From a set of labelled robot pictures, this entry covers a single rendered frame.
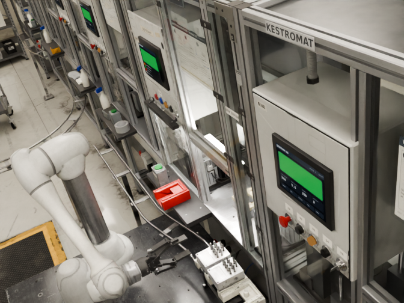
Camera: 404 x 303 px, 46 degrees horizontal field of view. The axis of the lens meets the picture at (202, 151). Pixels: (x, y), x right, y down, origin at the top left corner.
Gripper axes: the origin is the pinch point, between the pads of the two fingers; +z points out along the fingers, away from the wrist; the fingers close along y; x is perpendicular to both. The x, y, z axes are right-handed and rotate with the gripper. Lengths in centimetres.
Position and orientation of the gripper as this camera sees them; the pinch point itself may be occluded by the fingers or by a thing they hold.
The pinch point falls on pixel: (182, 246)
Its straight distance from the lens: 201.8
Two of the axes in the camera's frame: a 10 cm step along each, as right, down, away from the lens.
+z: 8.7, -3.8, 3.1
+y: -1.7, -8.2, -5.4
